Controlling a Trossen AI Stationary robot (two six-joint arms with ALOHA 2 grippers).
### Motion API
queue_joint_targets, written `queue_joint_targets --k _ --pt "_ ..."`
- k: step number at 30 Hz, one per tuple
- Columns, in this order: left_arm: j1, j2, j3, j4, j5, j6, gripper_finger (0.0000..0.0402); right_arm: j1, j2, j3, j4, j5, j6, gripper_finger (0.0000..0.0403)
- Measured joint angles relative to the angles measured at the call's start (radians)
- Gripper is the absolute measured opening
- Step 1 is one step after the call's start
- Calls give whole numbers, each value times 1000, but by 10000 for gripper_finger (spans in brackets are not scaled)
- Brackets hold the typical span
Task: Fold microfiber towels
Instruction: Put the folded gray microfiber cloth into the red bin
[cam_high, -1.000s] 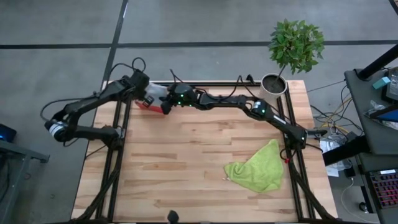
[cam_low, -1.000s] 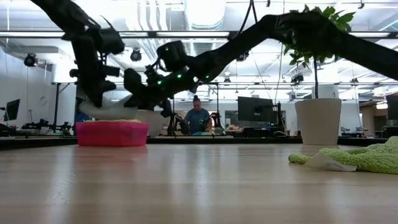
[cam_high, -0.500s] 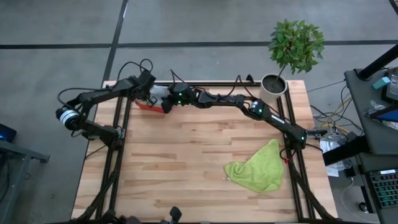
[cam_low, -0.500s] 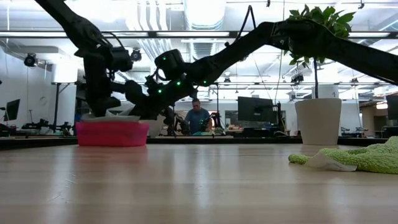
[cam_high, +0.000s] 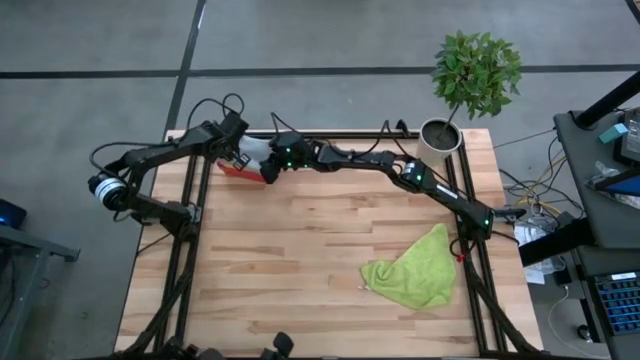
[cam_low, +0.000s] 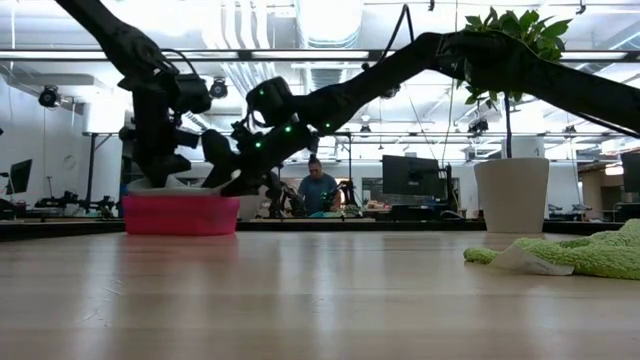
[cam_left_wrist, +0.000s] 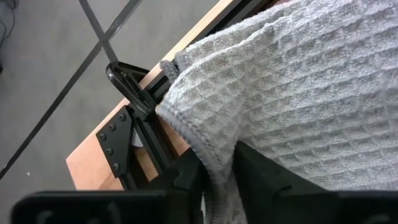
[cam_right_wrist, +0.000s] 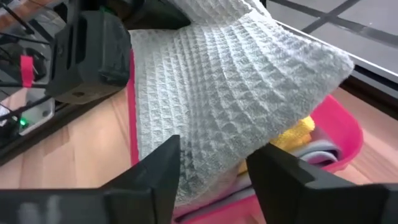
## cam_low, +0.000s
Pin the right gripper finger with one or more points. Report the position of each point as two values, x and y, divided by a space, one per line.
220 155
245 182

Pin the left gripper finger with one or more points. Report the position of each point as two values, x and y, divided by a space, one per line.
162 179

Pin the grey microfiber towel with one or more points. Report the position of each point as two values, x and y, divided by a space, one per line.
180 191

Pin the green microfiber towel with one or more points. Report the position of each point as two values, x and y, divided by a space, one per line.
590 252

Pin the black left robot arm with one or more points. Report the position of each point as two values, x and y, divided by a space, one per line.
120 40

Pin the black background robot arm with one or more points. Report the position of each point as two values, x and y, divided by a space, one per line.
340 195
285 197

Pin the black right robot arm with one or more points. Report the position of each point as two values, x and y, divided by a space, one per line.
500 65

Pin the pink plastic bin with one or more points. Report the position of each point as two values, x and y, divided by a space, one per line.
180 217

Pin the person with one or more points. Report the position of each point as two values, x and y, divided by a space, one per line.
317 192

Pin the black metal rack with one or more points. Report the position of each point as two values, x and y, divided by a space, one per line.
91 165

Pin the black overhead crossbar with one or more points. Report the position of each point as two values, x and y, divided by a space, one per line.
300 55

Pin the black computer monitor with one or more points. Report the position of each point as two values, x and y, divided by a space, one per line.
631 172
21 175
410 175

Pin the green potted tree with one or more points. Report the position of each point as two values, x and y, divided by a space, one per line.
510 195

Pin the white paper tag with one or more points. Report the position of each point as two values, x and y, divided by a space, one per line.
525 260

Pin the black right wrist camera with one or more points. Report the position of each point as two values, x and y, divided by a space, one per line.
270 100

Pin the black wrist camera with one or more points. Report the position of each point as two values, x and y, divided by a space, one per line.
270 100
192 92

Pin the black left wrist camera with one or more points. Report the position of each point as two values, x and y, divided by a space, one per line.
192 92

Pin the black hanging camera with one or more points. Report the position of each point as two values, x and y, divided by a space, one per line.
218 90
49 96

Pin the black gantry frame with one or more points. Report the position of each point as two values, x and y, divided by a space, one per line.
349 165

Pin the silver ventilation duct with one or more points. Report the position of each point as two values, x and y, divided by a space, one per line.
327 25

